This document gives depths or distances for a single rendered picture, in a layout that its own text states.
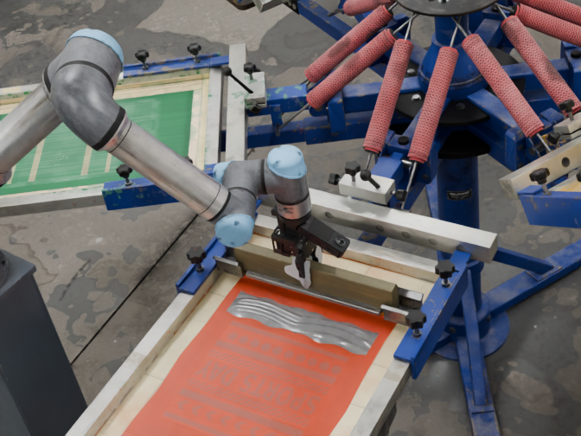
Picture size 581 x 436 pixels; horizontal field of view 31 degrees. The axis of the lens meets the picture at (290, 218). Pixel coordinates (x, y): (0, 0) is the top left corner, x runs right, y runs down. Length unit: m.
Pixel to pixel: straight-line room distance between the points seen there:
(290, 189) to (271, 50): 2.97
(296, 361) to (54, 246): 2.12
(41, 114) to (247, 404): 0.73
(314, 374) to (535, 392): 1.31
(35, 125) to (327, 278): 0.72
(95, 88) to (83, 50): 0.10
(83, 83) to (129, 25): 3.59
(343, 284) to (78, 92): 0.75
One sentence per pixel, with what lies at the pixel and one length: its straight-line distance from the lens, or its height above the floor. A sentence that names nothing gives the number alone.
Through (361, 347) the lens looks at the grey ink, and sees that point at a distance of 2.31.
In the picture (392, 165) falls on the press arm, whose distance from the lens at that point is 2.63.
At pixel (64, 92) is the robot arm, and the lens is 1.99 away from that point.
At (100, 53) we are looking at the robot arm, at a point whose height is 1.66.
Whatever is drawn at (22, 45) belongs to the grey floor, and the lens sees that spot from 5.65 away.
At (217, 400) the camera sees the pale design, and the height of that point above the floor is 0.96.
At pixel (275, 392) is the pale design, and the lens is 2.26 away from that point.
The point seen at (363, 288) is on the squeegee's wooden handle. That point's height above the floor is 1.05.
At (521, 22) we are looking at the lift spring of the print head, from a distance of 2.77.
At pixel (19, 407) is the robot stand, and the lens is 2.50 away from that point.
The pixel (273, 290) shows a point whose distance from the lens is 2.47.
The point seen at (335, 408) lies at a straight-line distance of 2.22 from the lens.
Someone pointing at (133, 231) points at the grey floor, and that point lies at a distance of 4.23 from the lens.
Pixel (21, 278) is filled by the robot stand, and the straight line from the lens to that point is 2.33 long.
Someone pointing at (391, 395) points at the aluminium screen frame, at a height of 0.99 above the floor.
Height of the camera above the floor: 2.69
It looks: 41 degrees down
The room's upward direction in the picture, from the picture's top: 10 degrees counter-clockwise
